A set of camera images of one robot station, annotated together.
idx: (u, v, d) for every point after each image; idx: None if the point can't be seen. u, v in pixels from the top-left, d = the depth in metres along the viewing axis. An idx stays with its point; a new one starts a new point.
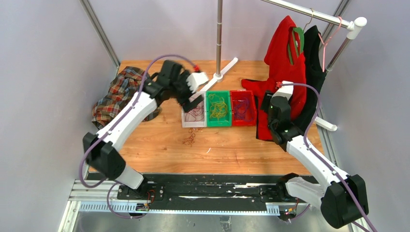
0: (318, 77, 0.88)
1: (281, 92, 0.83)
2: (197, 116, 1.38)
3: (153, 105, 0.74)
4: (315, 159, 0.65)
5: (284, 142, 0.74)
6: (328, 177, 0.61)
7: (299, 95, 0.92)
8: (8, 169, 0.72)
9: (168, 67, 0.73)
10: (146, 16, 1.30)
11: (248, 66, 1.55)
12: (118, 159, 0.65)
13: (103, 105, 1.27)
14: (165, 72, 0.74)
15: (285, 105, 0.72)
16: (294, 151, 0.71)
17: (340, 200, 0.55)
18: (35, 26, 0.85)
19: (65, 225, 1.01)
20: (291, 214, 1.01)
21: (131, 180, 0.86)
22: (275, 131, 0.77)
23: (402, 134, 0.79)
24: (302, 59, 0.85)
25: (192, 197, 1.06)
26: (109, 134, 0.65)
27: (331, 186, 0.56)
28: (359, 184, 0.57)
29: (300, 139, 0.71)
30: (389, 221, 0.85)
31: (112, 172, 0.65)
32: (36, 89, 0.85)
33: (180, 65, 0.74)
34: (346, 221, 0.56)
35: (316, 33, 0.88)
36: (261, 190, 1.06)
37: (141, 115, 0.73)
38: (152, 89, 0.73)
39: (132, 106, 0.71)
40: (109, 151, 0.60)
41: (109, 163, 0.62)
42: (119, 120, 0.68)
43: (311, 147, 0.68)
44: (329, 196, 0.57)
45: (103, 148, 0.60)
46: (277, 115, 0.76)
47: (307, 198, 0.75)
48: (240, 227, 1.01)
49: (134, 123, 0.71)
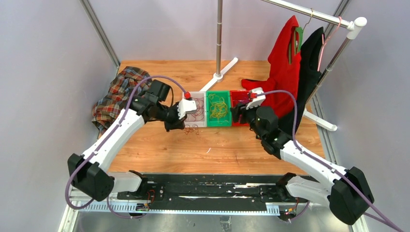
0: (312, 76, 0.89)
1: (255, 102, 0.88)
2: (197, 115, 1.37)
3: (140, 121, 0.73)
4: (312, 161, 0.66)
5: (276, 151, 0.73)
6: (329, 176, 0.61)
7: (290, 94, 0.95)
8: (8, 169, 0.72)
9: (157, 86, 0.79)
10: (146, 17, 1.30)
11: (248, 66, 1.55)
12: (107, 180, 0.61)
13: (103, 105, 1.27)
14: (153, 91, 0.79)
15: (272, 116, 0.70)
16: (289, 158, 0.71)
17: (346, 197, 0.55)
18: (34, 25, 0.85)
19: (65, 225, 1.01)
20: (291, 214, 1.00)
21: (128, 185, 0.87)
22: (266, 141, 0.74)
23: (402, 134, 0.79)
24: (298, 59, 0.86)
25: (192, 198, 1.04)
26: (95, 154, 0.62)
27: (335, 184, 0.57)
28: (358, 175, 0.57)
29: (291, 144, 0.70)
30: (388, 221, 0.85)
31: (100, 193, 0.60)
32: (36, 89, 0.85)
33: (168, 88, 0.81)
34: (357, 215, 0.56)
35: (321, 33, 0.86)
36: (261, 191, 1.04)
37: (130, 132, 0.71)
38: (139, 104, 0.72)
39: (119, 123, 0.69)
40: (96, 173, 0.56)
41: (98, 184, 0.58)
42: (105, 139, 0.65)
43: (304, 150, 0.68)
44: (335, 195, 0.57)
45: (89, 169, 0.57)
46: (265, 126, 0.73)
47: (311, 196, 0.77)
48: (239, 227, 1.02)
49: (121, 143, 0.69)
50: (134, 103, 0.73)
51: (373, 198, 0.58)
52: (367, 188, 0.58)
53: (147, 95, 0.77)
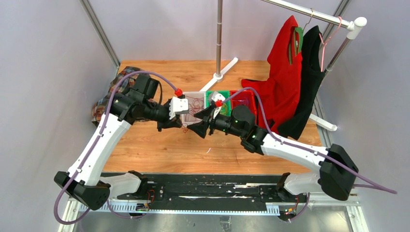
0: (315, 77, 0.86)
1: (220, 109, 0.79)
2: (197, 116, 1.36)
3: (126, 124, 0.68)
4: (294, 149, 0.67)
5: (257, 148, 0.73)
6: (314, 160, 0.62)
7: (293, 95, 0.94)
8: (9, 169, 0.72)
9: (143, 83, 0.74)
10: (146, 17, 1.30)
11: (248, 66, 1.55)
12: (97, 191, 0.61)
13: (103, 105, 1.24)
14: (139, 87, 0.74)
15: (249, 116, 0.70)
16: (272, 152, 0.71)
17: (334, 175, 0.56)
18: (35, 25, 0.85)
19: (65, 225, 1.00)
20: (291, 214, 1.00)
21: (127, 188, 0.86)
22: (246, 141, 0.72)
23: (401, 134, 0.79)
24: (299, 59, 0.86)
25: (192, 198, 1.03)
26: (80, 171, 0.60)
27: (322, 166, 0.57)
28: (338, 150, 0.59)
29: (270, 138, 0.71)
30: (388, 221, 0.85)
31: (95, 203, 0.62)
32: (36, 89, 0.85)
33: (155, 83, 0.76)
34: (348, 189, 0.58)
35: (317, 33, 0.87)
36: (261, 191, 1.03)
37: (115, 139, 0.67)
38: (123, 104, 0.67)
39: (100, 134, 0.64)
40: (83, 192, 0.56)
41: (89, 200, 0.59)
42: (87, 154, 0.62)
43: (283, 139, 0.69)
44: (325, 178, 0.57)
45: (76, 188, 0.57)
46: (243, 127, 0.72)
47: (304, 187, 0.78)
48: (239, 227, 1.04)
49: (107, 152, 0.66)
50: (118, 102, 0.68)
51: (357, 169, 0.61)
52: (349, 160, 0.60)
53: (132, 93, 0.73)
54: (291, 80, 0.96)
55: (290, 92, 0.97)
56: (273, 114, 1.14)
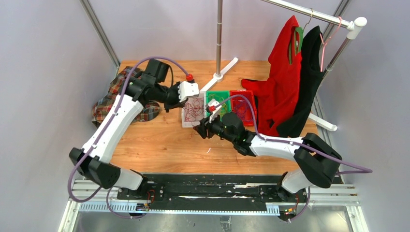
0: (314, 77, 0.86)
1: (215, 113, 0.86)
2: (197, 116, 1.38)
3: (139, 106, 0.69)
4: (275, 143, 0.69)
5: (249, 151, 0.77)
6: (290, 149, 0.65)
7: (292, 95, 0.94)
8: (9, 169, 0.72)
9: (154, 66, 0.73)
10: (146, 16, 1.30)
11: (248, 66, 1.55)
12: (110, 169, 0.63)
13: (104, 105, 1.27)
14: (151, 71, 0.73)
15: (237, 120, 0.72)
16: (260, 151, 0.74)
17: (310, 162, 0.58)
18: (34, 25, 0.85)
19: (65, 225, 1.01)
20: (291, 214, 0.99)
21: (132, 182, 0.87)
22: (238, 144, 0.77)
23: (401, 134, 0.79)
24: (299, 59, 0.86)
25: (192, 198, 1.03)
26: (95, 147, 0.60)
27: (297, 154, 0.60)
28: (314, 138, 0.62)
29: (256, 138, 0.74)
30: (388, 221, 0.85)
31: (107, 181, 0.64)
32: (36, 89, 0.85)
33: (167, 67, 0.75)
34: (329, 176, 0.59)
35: (318, 33, 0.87)
36: (261, 191, 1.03)
37: (128, 119, 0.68)
38: (136, 87, 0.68)
39: (114, 113, 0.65)
40: (98, 166, 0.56)
41: (102, 176, 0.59)
42: (102, 131, 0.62)
43: (266, 137, 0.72)
44: (302, 165, 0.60)
45: (91, 163, 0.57)
46: (233, 131, 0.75)
47: (297, 181, 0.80)
48: (240, 227, 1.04)
49: (120, 130, 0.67)
50: (132, 85, 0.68)
51: (337, 154, 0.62)
52: (327, 147, 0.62)
53: (144, 76, 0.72)
54: (290, 80, 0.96)
55: (289, 91, 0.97)
56: (272, 114, 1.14)
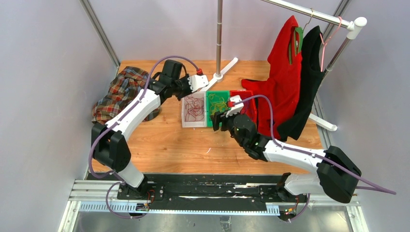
0: (315, 77, 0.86)
1: (233, 110, 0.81)
2: (197, 116, 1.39)
3: (157, 101, 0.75)
4: (293, 152, 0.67)
5: (261, 156, 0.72)
6: (312, 162, 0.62)
7: (293, 95, 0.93)
8: (9, 168, 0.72)
9: (170, 65, 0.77)
10: (146, 16, 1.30)
11: (248, 66, 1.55)
12: (125, 151, 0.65)
13: (103, 105, 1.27)
14: (167, 71, 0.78)
15: (250, 123, 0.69)
16: (274, 158, 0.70)
17: (333, 177, 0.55)
18: (35, 25, 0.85)
19: (65, 225, 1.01)
20: (291, 215, 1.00)
21: (132, 178, 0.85)
22: (249, 148, 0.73)
23: (402, 133, 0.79)
24: (299, 59, 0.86)
25: (192, 198, 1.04)
26: (118, 124, 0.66)
27: (319, 168, 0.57)
28: (336, 151, 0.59)
29: (271, 144, 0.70)
30: (388, 221, 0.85)
31: (119, 163, 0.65)
32: (36, 89, 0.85)
33: (181, 64, 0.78)
34: (350, 192, 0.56)
35: (318, 33, 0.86)
36: (261, 191, 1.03)
37: (148, 108, 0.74)
38: (156, 87, 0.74)
39: (139, 100, 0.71)
40: (119, 139, 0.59)
41: (118, 153, 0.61)
42: (126, 112, 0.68)
43: (284, 144, 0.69)
44: (324, 180, 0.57)
45: (113, 137, 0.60)
46: (245, 135, 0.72)
47: (306, 188, 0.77)
48: (239, 226, 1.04)
49: (140, 118, 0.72)
50: (152, 86, 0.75)
51: (358, 170, 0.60)
52: (349, 162, 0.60)
53: (162, 76, 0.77)
54: (290, 80, 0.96)
55: (290, 91, 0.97)
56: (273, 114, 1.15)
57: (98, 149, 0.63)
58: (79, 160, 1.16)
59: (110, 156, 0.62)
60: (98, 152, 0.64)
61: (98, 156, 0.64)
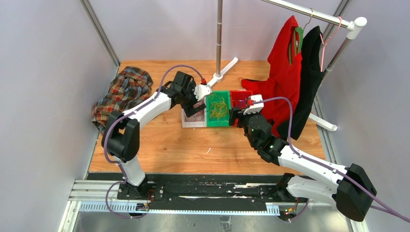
0: (314, 77, 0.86)
1: (252, 108, 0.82)
2: (197, 116, 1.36)
3: (167, 105, 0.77)
4: (311, 164, 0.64)
5: (274, 159, 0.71)
6: (332, 178, 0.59)
7: (293, 94, 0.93)
8: (9, 168, 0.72)
9: (181, 77, 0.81)
10: (146, 16, 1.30)
11: (248, 66, 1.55)
12: (137, 140, 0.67)
13: (103, 105, 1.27)
14: (178, 81, 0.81)
15: (266, 124, 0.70)
16: (288, 164, 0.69)
17: (354, 196, 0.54)
18: (34, 24, 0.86)
19: (65, 225, 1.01)
20: (291, 215, 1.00)
21: (133, 175, 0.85)
22: (262, 150, 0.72)
23: (402, 133, 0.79)
24: (299, 59, 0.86)
25: (192, 198, 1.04)
26: (135, 114, 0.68)
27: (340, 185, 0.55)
28: (358, 170, 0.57)
29: (288, 149, 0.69)
30: (389, 221, 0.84)
31: (128, 152, 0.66)
32: (36, 89, 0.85)
33: (189, 77, 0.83)
34: (364, 210, 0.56)
35: (318, 33, 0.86)
36: (261, 191, 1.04)
37: (160, 108, 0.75)
38: (168, 94, 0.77)
39: (153, 98, 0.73)
40: (135, 125, 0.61)
41: (130, 139, 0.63)
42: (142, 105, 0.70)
43: (301, 153, 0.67)
44: (343, 197, 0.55)
45: (129, 123, 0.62)
46: (260, 136, 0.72)
47: (314, 196, 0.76)
48: (240, 227, 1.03)
49: (152, 114, 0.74)
50: (163, 92, 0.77)
51: (375, 191, 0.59)
52: (368, 181, 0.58)
53: (172, 85, 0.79)
54: (290, 79, 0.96)
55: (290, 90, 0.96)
56: (273, 114, 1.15)
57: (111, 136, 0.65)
58: (79, 160, 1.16)
59: (122, 143, 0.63)
60: (109, 139, 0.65)
61: (109, 144, 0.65)
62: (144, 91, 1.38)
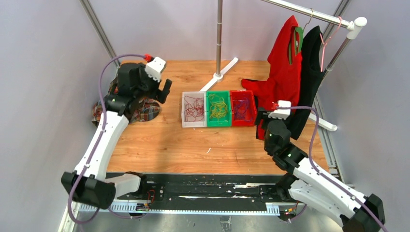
0: (314, 77, 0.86)
1: (276, 113, 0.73)
2: (197, 116, 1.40)
3: (125, 119, 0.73)
4: (329, 184, 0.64)
5: (289, 168, 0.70)
6: (349, 204, 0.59)
7: (293, 94, 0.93)
8: (9, 167, 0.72)
9: (124, 77, 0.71)
10: (146, 16, 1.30)
11: (248, 66, 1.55)
12: (107, 187, 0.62)
13: None
14: (124, 83, 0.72)
15: (285, 132, 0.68)
16: (303, 177, 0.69)
17: (368, 227, 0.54)
18: (35, 25, 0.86)
19: (65, 225, 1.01)
20: (291, 214, 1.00)
21: (130, 186, 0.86)
22: (278, 157, 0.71)
23: (402, 133, 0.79)
24: (299, 59, 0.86)
25: (192, 198, 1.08)
26: (88, 167, 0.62)
27: (356, 214, 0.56)
28: (378, 203, 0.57)
29: (307, 163, 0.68)
30: (389, 222, 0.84)
31: (106, 198, 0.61)
32: (36, 89, 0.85)
33: (134, 68, 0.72)
34: None
35: (318, 33, 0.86)
36: (261, 191, 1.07)
37: (116, 134, 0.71)
38: (117, 105, 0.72)
39: (103, 130, 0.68)
40: (94, 185, 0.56)
41: (99, 195, 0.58)
42: (93, 150, 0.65)
43: (321, 172, 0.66)
44: (355, 224, 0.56)
45: (86, 182, 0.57)
46: (276, 142, 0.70)
47: (317, 207, 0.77)
48: (239, 227, 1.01)
49: (110, 149, 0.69)
50: (113, 106, 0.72)
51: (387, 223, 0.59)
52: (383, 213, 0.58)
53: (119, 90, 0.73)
54: (291, 79, 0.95)
55: (291, 90, 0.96)
56: None
57: (78, 195, 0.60)
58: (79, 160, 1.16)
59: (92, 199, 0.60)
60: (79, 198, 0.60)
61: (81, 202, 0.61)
62: None
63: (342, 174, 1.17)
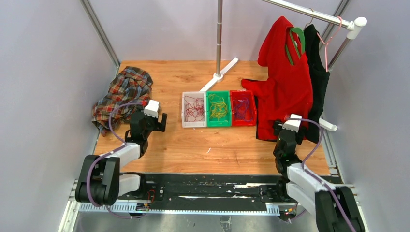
0: (321, 77, 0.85)
1: (288, 124, 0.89)
2: (197, 116, 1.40)
3: (139, 149, 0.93)
4: (308, 176, 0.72)
5: (284, 171, 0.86)
6: (317, 186, 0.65)
7: (304, 96, 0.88)
8: (9, 167, 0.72)
9: (136, 127, 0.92)
10: (146, 16, 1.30)
11: (247, 66, 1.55)
12: (116, 179, 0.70)
13: (103, 105, 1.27)
14: (136, 130, 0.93)
15: (292, 141, 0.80)
16: (293, 175, 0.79)
17: (326, 206, 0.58)
18: (34, 24, 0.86)
19: (65, 225, 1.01)
20: (291, 214, 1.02)
21: (130, 185, 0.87)
22: (279, 160, 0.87)
23: (402, 133, 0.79)
24: (304, 59, 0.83)
25: (192, 198, 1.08)
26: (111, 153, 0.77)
27: (320, 193, 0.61)
28: (346, 192, 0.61)
29: (298, 166, 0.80)
30: (388, 222, 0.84)
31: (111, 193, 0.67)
32: (36, 89, 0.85)
33: (141, 120, 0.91)
34: None
35: (315, 32, 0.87)
36: (261, 190, 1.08)
37: (132, 152, 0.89)
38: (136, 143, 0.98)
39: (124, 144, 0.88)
40: (113, 161, 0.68)
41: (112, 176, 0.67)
42: (117, 149, 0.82)
43: (306, 168, 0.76)
44: (318, 205, 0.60)
45: (108, 161, 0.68)
46: (283, 147, 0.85)
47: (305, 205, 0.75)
48: (239, 227, 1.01)
49: (126, 156, 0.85)
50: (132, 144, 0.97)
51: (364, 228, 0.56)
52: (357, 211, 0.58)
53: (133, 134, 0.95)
54: (297, 80, 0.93)
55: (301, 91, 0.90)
56: (280, 114, 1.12)
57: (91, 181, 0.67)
58: (79, 160, 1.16)
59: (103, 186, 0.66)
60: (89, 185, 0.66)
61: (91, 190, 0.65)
62: (144, 91, 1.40)
63: (342, 174, 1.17)
